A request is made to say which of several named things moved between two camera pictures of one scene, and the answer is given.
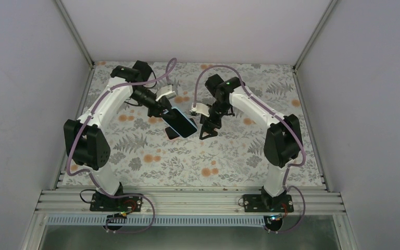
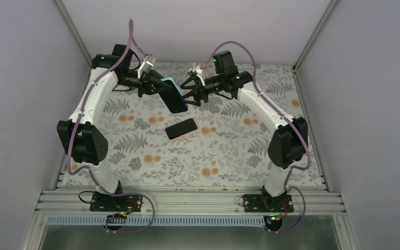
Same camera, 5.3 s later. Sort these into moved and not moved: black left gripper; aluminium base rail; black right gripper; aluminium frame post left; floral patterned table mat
Moved: black left gripper; black right gripper
Not moved: aluminium frame post left; aluminium base rail; floral patterned table mat
